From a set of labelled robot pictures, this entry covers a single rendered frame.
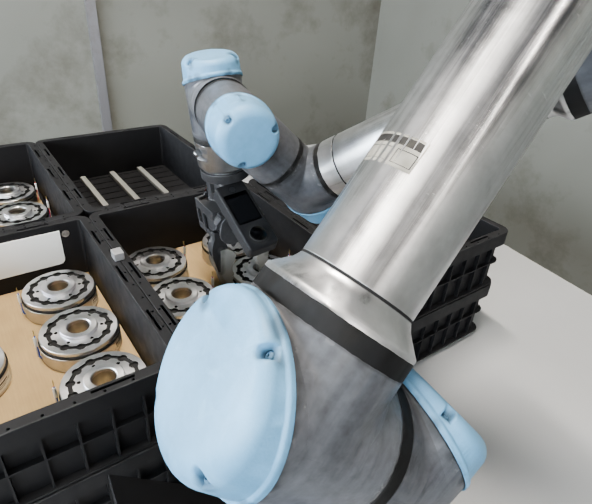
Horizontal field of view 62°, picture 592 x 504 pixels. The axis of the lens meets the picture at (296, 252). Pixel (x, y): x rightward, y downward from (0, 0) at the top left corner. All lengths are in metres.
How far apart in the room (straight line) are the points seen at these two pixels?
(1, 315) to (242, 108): 0.50
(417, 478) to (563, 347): 0.75
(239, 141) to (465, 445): 0.36
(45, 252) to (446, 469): 0.68
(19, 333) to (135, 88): 1.96
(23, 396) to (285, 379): 0.50
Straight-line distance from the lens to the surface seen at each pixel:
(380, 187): 0.30
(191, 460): 0.29
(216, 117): 0.56
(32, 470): 0.61
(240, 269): 0.83
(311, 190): 0.62
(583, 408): 0.98
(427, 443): 0.38
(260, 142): 0.56
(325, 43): 3.02
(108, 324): 0.74
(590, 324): 1.19
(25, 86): 2.57
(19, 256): 0.88
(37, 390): 0.72
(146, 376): 0.55
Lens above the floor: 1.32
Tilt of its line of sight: 31 degrees down
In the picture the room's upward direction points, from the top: 4 degrees clockwise
